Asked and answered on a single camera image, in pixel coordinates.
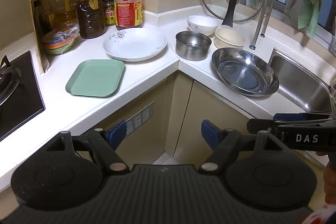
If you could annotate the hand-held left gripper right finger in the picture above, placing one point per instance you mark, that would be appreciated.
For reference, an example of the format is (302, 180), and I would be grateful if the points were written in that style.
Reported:
(210, 132)

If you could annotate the metal cabinet vent grille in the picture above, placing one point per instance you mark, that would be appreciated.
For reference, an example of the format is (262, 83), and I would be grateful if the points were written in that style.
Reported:
(139, 119)

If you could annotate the green dish cloth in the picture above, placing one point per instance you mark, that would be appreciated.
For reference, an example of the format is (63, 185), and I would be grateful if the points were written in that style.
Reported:
(311, 14)

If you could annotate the metal dish rack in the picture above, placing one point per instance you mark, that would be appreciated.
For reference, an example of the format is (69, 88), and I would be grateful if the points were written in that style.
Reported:
(263, 18)

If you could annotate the large shallow steel plate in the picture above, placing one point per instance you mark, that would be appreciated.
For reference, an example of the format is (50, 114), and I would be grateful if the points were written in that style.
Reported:
(244, 71)

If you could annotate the green-lidded jar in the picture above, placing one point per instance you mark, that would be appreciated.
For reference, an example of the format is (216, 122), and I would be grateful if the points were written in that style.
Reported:
(109, 18)

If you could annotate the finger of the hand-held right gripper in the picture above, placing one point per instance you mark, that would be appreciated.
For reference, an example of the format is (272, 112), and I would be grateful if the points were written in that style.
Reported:
(288, 117)
(260, 126)

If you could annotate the black gas stove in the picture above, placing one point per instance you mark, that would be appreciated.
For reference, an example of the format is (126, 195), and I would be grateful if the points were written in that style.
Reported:
(23, 98)

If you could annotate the bagged stack of colourful bowls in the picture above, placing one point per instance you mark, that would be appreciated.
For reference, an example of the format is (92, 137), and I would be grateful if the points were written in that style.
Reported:
(57, 43)

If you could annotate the straight-sided steel bowl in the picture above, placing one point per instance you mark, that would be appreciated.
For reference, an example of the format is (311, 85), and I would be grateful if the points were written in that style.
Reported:
(193, 53)

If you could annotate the large dark sauce bottle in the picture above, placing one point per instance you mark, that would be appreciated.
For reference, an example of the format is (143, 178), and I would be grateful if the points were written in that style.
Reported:
(90, 22)

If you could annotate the small dark bottle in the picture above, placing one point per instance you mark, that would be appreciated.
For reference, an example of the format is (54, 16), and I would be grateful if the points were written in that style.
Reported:
(46, 14)

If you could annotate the red patterned clothing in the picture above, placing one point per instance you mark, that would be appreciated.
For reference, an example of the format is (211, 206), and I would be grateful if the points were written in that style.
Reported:
(323, 217)

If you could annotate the white floral bowl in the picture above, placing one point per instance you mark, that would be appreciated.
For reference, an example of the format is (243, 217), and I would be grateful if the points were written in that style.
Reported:
(202, 25)

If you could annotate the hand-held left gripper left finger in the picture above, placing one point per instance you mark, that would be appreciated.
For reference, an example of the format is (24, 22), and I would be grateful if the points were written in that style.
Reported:
(116, 132)

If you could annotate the steel sink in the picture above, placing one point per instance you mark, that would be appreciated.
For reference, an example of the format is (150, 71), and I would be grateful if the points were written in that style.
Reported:
(302, 87)

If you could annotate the white floral plate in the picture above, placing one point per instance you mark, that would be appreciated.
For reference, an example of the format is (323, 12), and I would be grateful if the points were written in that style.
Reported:
(136, 45)

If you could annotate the wooden cutting board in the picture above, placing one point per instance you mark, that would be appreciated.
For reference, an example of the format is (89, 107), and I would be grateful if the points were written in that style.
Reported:
(43, 61)

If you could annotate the green square plate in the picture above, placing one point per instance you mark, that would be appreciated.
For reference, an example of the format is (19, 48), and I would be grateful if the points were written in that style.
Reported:
(95, 79)

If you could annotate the cream ribbed bowl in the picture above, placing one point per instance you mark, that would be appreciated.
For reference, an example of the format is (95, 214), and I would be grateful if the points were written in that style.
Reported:
(228, 39)

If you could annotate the person's right hand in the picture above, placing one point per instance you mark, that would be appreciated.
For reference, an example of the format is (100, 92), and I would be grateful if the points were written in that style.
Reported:
(330, 182)

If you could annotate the beige cabinet door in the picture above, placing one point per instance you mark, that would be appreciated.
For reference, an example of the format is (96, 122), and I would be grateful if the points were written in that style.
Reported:
(178, 108)
(223, 111)
(157, 92)

